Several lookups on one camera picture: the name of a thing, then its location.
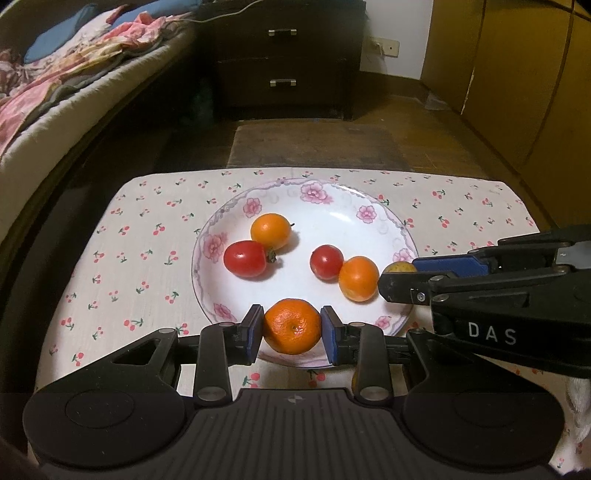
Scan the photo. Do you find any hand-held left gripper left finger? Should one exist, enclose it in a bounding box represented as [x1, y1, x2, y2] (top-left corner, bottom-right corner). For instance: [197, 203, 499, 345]
[90, 305, 265, 408]

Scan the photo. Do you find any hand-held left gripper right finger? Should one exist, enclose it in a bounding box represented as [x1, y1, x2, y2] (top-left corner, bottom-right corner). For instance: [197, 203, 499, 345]
[321, 305, 546, 408]

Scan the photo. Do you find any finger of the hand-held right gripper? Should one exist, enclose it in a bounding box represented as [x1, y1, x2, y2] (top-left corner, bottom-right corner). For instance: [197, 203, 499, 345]
[412, 225, 591, 278]
[379, 268, 575, 306]

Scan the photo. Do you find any orange tomato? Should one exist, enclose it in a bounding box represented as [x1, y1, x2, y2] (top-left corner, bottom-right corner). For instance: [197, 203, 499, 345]
[338, 256, 380, 303]
[250, 213, 296, 252]

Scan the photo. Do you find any red cherry tomato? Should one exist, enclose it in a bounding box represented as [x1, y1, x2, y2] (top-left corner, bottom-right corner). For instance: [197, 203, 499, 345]
[223, 240, 278, 279]
[310, 244, 345, 281]

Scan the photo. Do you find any white floral rim plate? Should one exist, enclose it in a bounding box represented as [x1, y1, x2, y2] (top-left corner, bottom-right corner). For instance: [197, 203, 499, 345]
[191, 179, 419, 369]

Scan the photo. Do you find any cherry print tablecloth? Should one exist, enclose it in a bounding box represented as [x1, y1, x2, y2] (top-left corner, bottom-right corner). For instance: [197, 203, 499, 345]
[34, 167, 580, 476]

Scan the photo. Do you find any white paper scrap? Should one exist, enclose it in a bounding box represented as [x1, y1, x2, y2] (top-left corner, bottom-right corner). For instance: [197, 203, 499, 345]
[426, 90, 452, 112]

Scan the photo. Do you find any brown floor mat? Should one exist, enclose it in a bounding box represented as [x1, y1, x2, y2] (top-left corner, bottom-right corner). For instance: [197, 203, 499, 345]
[226, 121, 413, 172]

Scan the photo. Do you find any wooden wardrobe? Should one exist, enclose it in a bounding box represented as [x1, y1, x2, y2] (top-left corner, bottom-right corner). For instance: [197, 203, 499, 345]
[421, 0, 591, 243]

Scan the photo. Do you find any dark wooden nightstand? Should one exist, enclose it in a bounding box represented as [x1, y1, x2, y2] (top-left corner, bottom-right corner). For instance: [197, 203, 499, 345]
[198, 0, 371, 123]

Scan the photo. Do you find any nightstand drawer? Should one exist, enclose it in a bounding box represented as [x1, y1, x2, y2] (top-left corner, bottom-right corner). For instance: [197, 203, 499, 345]
[216, 17, 350, 62]
[216, 58, 348, 110]

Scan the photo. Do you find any bed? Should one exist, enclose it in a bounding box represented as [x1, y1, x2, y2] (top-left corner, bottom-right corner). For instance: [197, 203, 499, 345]
[0, 0, 206, 261]

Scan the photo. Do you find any pink floral blanket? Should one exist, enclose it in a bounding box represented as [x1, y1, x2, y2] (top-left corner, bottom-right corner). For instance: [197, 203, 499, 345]
[0, 4, 195, 158]

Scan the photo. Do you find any blue pillow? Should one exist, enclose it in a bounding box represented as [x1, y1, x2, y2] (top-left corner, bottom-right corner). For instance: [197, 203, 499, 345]
[112, 1, 155, 29]
[23, 4, 101, 64]

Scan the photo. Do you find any white wall socket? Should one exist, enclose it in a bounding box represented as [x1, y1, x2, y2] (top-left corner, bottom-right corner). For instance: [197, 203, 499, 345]
[366, 39, 400, 59]

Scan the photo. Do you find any white cable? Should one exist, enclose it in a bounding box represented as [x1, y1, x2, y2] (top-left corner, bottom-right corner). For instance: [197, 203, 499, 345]
[198, 0, 265, 23]

